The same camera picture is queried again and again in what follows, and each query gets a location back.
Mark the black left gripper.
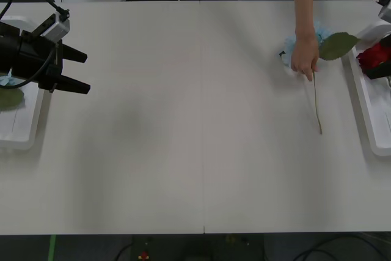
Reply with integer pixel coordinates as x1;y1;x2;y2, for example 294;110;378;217
12;30;92;95

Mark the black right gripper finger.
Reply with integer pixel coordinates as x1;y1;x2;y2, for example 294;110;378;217
366;62;391;81

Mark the pale blue flower long stem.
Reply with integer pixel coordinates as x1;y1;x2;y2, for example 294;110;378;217
278;21;362;135

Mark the person's hand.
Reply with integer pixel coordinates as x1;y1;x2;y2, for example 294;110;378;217
288;28;320;82

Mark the red rose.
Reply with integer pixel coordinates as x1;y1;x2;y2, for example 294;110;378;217
356;43;391;90

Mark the shallow white box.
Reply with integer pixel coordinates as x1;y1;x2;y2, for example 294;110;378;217
0;15;51;151
342;19;391;156

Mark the pale blue flower green leaf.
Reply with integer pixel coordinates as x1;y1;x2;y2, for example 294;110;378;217
0;70;26;112

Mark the green floor tape strip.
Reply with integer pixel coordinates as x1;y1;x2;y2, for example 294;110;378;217
47;234;57;261

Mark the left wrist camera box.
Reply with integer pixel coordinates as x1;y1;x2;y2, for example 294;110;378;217
32;13;71;43

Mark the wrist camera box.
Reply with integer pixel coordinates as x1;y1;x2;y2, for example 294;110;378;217
378;0;391;25
32;13;71;43

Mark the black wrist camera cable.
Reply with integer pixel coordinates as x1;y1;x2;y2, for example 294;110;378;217
0;0;70;89

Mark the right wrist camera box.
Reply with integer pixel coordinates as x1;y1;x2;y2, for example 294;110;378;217
378;0;391;25

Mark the black floor cable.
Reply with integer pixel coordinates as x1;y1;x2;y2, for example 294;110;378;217
294;234;391;261

